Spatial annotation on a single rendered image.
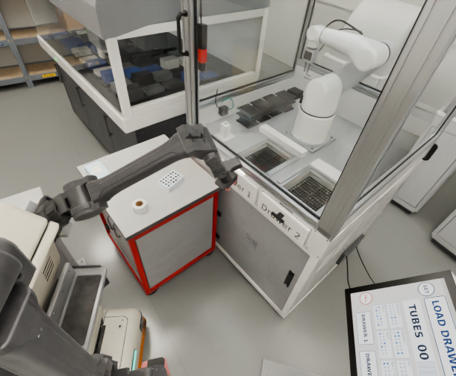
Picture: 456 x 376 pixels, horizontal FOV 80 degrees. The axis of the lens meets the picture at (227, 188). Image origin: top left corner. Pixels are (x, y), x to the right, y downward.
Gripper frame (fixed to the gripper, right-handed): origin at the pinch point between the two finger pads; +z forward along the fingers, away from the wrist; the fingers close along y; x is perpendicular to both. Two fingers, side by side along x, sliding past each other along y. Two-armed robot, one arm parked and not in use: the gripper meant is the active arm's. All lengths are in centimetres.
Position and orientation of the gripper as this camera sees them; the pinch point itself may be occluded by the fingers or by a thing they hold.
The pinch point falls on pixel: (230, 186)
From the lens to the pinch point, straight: 137.7
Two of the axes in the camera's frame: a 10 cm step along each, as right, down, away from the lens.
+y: 6.7, -7.3, 1.2
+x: -6.9, -5.5, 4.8
